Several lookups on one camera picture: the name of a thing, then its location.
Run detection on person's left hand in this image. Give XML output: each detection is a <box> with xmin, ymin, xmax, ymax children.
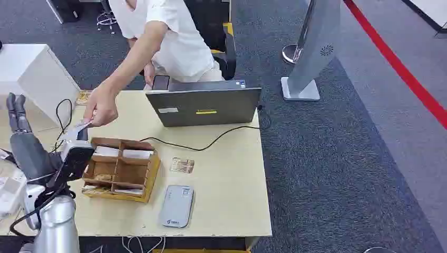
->
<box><xmin>143</xmin><ymin>62</ymin><xmax>157</xmax><ymax>89</ymax></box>

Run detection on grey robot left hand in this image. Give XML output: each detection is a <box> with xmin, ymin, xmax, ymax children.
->
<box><xmin>6</xmin><ymin>92</ymin><xmax>63</xmax><ymax>183</ymax></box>

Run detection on person's right hand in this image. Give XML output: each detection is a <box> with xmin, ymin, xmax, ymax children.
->
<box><xmin>83</xmin><ymin>84</ymin><xmax>120</xmax><ymax>128</ymax></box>

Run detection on black phone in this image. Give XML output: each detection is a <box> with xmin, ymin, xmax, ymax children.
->
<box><xmin>152</xmin><ymin>74</ymin><xmax>171</xmax><ymax>92</ymax></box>

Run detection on grey card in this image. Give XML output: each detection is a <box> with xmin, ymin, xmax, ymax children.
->
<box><xmin>71</xmin><ymin>121</ymin><xmax>93</xmax><ymax>141</ymax></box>

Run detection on yellow patterned card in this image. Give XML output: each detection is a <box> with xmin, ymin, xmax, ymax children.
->
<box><xmin>75</xmin><ymin>90</ymin><xmax>93</xmax><ymax>106</ymax></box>

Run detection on person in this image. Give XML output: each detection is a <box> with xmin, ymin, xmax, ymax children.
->
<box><xmin>83</xmin><ymin>0</ymin><xmax>225</xmax><ymax>128</ymax></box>

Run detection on white box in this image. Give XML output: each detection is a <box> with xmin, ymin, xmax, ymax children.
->
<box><xmin>0</xmin><ymin>148</ymin><xmax>27</xmax><ymax>219</ymax></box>

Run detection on white card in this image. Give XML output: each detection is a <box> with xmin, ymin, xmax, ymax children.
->
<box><xmin>122</xmin><ymin>149</ymin><xmax>154</xmax><ymax>161</ymax></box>
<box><xmin>114</xmin><ymin>188</ymin><xmax>144</xmax><ymax>196</ymax></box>
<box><xmin>93</xmin><ymin>145</ymin><xmax>121</xmax><ymax>158</ymax></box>

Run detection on grey laptop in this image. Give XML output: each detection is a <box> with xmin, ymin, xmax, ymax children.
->
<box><xmin>145</xmin><ymin>79</ymin><xmax>263</xmax><ymax>128</ymax></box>

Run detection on wooden card box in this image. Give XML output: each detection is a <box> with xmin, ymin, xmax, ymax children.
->
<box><xmin>81</xmin><ymin>137</ymin><xmax>162</xmax><ymax>204</ymax></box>

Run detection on chrome stool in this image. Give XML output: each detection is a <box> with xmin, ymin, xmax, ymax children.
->
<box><xmin>96</xmin><ymin>0</ymin><xmax>119</xmax><ymax>35</ymax></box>

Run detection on white cabinet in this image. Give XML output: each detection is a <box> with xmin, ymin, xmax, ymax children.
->
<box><xmin>0</xmin><ymin>43</ymin><xmax>81</xmax><ymax>127</ymax></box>

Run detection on black and yellow chair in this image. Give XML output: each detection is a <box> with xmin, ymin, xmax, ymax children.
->
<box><xmin>184</xmin><ymin>0</ymin><xmax>237</xmax><ymax>81</ymax></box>

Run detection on black cabinet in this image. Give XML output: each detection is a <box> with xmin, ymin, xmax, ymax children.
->
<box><xmin>46</xmin><ymin>0</ymin><xmax>84</xmax><ymax>24</ymax></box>

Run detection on grey flat device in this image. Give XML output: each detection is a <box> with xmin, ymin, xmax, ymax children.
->
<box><xmin>158</xmin><ymin>184</ymin><xmax>195</xmax><ymax>229</ymax></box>

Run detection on pale wooden desk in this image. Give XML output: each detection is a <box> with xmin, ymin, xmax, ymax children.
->
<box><xmin>0</xmin><ymin>90</ymin><xmax>273</xmax><ymax>239</ymax></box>

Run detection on chrome stanchion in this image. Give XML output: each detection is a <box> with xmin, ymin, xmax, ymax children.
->
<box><xmin>281</xmin><ymin>0</ymin><xmax>317</xmax><ymax>65</ymax></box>

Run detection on grey kiosk stand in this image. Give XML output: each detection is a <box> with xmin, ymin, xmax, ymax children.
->
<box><xmin>280</xmin><ymin>0</ymin><xmax>342</xmax><ymax>102</ymax></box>

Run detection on thin black cable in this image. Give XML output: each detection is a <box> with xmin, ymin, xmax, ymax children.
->
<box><xmin>51</xmin><ymin>98</ymin><xmax>73</xmax><ymax>153</ymax></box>

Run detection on pale and black wrist camera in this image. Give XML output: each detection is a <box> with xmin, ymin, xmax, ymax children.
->
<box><xmin>46</xmin><ymin>126</ymin><xmax>95</xmax><ymax>190</ymax></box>

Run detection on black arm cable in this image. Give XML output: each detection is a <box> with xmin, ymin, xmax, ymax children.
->
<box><xmin>9</xmin><ymin>187</ymin><xmax>77</xmax><ymax>239</ymax></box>

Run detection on black laptop cable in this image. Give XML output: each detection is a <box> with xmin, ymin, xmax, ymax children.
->
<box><xmin>139</xmin><ymin>104</ymin><xmax>272</xmax><ymax>152</ymax></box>

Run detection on white cables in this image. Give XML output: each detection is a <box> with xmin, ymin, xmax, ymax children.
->
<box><xmin>87</xmin><ymin>236</ymin><xmax>167</xmax><ymax>253</ymax></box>

